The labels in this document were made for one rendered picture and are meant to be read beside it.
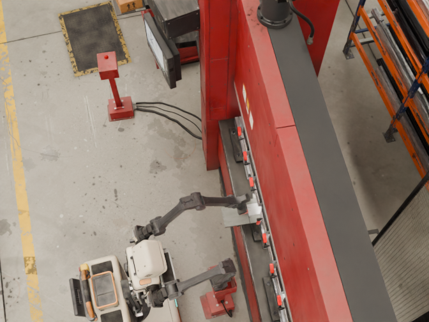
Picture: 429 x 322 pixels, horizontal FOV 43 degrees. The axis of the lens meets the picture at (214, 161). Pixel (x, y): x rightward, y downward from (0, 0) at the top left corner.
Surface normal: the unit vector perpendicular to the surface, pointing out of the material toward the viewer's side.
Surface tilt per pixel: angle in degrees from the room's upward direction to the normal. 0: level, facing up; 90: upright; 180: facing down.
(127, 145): 0
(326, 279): 0
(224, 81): 90
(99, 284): 0
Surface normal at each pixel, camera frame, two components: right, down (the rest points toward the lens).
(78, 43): 0.00, -0.46
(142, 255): -0.71, -0.14
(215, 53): 0.18, 0.87
